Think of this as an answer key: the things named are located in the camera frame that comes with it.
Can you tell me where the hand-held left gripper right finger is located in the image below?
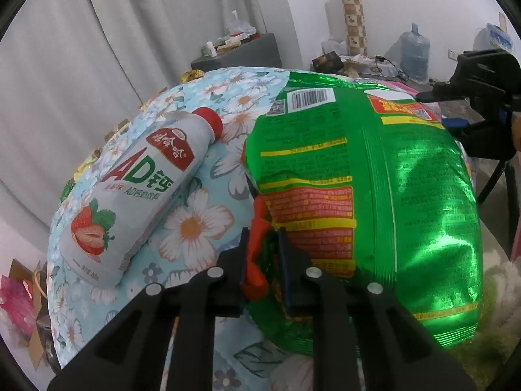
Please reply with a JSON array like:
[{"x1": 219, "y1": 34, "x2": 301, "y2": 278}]
[{"x1": 278, "y1": 227, "x2": 478, "y2": 391}]

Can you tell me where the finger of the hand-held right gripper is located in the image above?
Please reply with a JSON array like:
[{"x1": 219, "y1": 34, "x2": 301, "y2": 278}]
[
  {"x1": 442, "y1": 117, "x2": 478, "y2": 136},
  {"x1": 416, "y1": 82, "x2": 475, "y2": 103}
]

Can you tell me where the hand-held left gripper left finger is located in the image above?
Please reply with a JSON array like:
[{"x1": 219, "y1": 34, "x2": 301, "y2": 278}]
[{"x1": 47, "y1": 227, "x2": 251, "y2": 391}]

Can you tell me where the green foil snack bag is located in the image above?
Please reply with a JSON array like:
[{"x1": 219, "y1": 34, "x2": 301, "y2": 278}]
[{"x1": 242, "y1": 69, "x2": 485, "y2": 355}]

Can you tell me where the blue and white plastic bag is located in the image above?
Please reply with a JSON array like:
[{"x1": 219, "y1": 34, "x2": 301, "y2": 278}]
[{"x1": 473, "y1": 22, "x2": 514, "y2": 54}]

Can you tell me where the pink printed packet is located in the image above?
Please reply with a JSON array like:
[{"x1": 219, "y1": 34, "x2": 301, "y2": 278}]
[{"x1": 380, "y1": 79, "x2": 444, "y2": 121}]

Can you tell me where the blue water jug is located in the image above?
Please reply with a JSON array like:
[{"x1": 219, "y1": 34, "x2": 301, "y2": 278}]
[{"x1": 399, "y1": 23, "x2": 431, "y2": 83}]

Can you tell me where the floral light blue tablecloth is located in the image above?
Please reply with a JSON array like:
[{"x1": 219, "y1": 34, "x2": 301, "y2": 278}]
[{"x1": 47, "y1": 66, "x2": 477, "y2": 391}]

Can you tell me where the black metal stand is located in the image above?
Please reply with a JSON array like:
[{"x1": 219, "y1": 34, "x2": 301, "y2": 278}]
[{"x1": 476, "y1": 158, "x2": 521, "y2": 261}]

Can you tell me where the brown checked patterned roll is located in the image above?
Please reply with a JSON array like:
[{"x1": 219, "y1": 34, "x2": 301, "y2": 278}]
[{"x1": 338, "y1": 0, "x2": 368, "y2": 55}]

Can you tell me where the dark brown box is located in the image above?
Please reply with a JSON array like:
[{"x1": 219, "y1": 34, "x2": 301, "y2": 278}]
[{"x1": 313, "y1": 51, "x2": 346, "y2": 70}]

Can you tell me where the white strawberry milk drink bottle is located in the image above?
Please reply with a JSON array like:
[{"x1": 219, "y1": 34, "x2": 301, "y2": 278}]
[{"x1": 57, "y1": 106, "x2": 224, "y2": 288}]

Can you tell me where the white fluffy rug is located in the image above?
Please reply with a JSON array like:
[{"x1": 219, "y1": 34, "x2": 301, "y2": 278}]
[{"x1": 468, "y1": 248, "x2": 521, "y2": 379}]

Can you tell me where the dark grey cabinet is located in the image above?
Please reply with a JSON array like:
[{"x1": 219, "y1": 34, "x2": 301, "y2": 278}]
[{"x1": 190, "y1": 33, "x2": 282, "y2": 72}]

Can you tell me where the brown cardboard box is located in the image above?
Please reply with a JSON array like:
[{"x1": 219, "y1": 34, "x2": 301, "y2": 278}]
[{"x1": 8, "y1": 258, "x2": 50, "y2": 371}]

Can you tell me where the clear plastic bag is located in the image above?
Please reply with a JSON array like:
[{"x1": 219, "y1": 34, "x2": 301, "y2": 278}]
[{"x1": 225, "y1": 10, "x2": 258, "y2": 38}]

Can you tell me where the pink crumpled paper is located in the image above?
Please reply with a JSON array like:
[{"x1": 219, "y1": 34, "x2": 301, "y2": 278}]
[{"x1": 0, "y1": 275, "x2": 37, "y2": 337}]

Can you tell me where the white curtain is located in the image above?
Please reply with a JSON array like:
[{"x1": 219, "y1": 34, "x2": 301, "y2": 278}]
[{"x1": 0, "y1": 0, "x2": 302, "y2": 229}]

